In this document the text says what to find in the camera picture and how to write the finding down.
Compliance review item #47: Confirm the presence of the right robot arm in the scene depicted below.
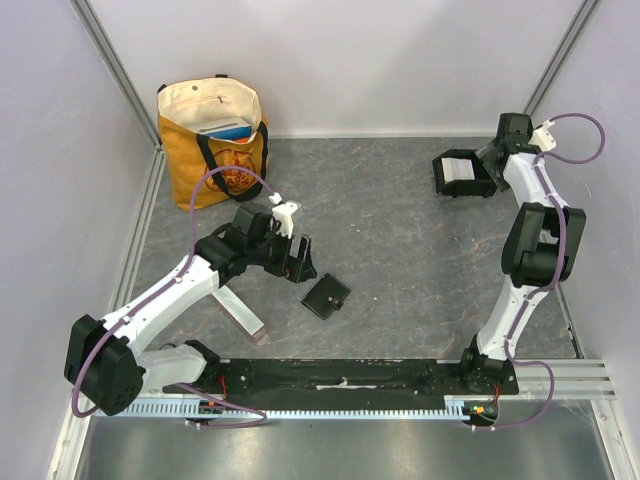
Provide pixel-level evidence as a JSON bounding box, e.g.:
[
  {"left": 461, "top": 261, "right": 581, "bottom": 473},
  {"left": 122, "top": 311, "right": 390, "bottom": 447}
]
[{"left": 457, "top": 113, "right": 586, "bottom": 394}]

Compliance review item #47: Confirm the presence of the clear acrylic rectangular block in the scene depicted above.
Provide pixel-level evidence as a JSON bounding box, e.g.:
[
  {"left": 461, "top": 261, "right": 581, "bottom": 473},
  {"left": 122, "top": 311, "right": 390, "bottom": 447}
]
[{"left": 212, "top": 286, "right": 265, "bottom": 341}]

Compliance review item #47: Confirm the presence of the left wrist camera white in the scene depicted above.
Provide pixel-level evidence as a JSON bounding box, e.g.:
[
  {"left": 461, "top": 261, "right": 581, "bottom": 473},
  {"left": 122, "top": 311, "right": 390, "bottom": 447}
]
[{"left": 269, "top": 192, "right": 302, "bottom": 238}]

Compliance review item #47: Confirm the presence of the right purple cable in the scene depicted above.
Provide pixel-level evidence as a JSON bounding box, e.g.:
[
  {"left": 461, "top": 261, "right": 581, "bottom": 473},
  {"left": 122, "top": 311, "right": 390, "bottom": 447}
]
[{"left": 462, "top": 112, "right": 607, "bottom": 434}]

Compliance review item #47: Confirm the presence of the orange canvas tote bag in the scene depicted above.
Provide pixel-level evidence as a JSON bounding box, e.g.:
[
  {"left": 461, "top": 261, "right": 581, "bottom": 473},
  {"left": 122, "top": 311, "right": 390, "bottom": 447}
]
[{"left": 157, "top": 75, "right": 269, "bottom": 211}]

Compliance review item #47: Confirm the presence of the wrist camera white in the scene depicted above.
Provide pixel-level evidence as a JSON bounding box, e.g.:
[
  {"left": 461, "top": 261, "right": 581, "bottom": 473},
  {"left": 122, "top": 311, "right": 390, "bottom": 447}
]
[
  {"left": 269, "top": 192, "right": 302, "bottom": 238},
  {"left": 529, "top": 119, "right": 556, "bottom": 152}
]

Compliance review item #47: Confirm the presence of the blue book in bag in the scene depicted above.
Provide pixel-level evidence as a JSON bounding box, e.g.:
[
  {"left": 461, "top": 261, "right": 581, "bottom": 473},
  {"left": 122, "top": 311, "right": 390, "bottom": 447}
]
[{"left": 195, "top": 117, "right": 253, "bottom": 143}]

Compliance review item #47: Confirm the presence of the stack of white cards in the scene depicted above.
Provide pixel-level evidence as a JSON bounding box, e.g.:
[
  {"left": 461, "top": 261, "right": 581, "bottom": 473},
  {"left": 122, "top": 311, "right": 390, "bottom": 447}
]
[{"left": 441, "top": 157, "right": 476, "bottom": 183}]

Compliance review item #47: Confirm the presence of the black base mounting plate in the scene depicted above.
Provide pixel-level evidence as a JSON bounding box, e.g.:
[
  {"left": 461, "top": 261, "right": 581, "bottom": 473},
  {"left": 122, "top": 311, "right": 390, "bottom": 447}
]
[{"left": 192, "top": 358, "right": 519, "bottom": 411}]

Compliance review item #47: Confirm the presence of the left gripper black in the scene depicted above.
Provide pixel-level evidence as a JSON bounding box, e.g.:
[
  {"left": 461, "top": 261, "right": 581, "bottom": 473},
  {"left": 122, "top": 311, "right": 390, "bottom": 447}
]
[{"left": 247, "top": 223, "right": 316, "bottom": 283}]

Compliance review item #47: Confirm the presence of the black leather card holder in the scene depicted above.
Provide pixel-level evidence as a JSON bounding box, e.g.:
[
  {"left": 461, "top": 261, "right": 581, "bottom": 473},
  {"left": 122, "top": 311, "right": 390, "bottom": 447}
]
[{"left": 301, "top": 273, "right": 351, "bottom": 320}]

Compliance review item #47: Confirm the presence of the slotted cable duct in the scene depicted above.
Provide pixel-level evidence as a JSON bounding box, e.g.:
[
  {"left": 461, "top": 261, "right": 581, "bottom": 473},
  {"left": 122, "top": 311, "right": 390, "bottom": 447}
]
[{"left": 118, "top": 395, "right": 489, "bottom": 421}]

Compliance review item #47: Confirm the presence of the black plastic card bin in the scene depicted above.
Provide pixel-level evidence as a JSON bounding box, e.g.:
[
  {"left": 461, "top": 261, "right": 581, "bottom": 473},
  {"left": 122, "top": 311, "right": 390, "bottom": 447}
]
[{"left": 432, "top": 149, "right": 497, "bottom": 198}]

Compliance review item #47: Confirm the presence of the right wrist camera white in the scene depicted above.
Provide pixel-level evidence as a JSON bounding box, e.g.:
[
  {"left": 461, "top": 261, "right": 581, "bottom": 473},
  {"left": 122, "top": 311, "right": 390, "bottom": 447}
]
[{"left": 529, "top": 119, "right": 556, "bottom": 152}]

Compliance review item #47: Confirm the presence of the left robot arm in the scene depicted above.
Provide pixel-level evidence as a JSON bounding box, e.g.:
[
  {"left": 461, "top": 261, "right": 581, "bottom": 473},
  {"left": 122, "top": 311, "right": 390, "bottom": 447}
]
[{"left": 64, "top": 201, "right": 317, "bottom": 417}]

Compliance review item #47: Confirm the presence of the aluminium frame rail front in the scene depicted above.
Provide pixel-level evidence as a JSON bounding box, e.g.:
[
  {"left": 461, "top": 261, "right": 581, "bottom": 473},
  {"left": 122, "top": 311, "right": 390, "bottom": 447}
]
[{"left": 69, "top": 357, "right": 617, "bottom": 399}]

